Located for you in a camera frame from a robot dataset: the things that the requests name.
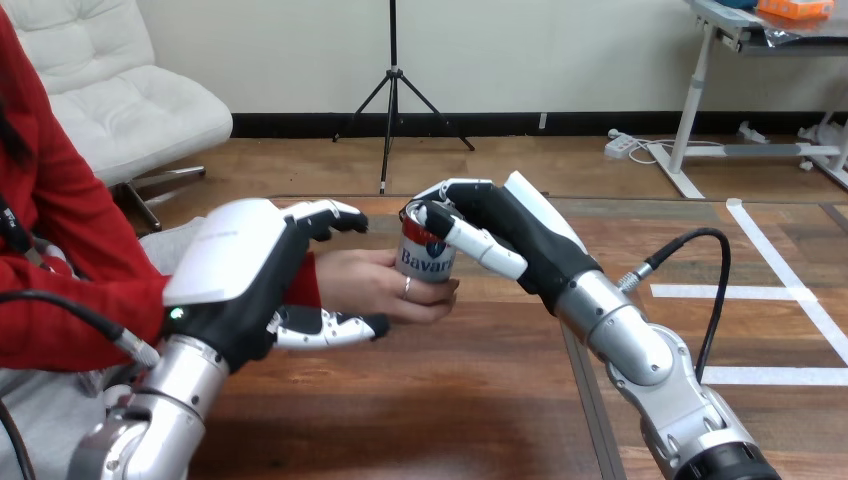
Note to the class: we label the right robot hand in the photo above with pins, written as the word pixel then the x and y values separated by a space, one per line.
pixel 523 228

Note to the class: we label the person's hand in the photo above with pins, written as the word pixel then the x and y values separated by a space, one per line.
pixel 371 281

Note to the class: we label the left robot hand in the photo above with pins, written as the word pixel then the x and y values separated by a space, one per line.
pixel 228 265

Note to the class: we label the red and white drink can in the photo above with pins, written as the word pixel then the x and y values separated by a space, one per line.
pixel 424 258

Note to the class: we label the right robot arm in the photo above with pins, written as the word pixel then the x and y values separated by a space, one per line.
pixel 656 371

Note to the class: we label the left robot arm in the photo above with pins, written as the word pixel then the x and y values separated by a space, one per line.
pixel 159 414

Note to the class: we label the person's forearm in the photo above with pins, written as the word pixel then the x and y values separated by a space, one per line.
pixel 99 305

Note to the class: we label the person's body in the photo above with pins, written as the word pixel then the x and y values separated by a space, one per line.
pixel 40 199

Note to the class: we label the white power strip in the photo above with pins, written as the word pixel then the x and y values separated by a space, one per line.
pixel 619 146

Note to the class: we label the black tripod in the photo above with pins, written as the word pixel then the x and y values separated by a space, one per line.
pixel 393 99

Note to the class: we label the white cushioned chair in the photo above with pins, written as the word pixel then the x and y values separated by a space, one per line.
pixel 126 99

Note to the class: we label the white desk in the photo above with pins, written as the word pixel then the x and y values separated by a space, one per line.
pixel 742 106

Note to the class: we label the orange thing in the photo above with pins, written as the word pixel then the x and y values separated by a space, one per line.
pixel 795 8

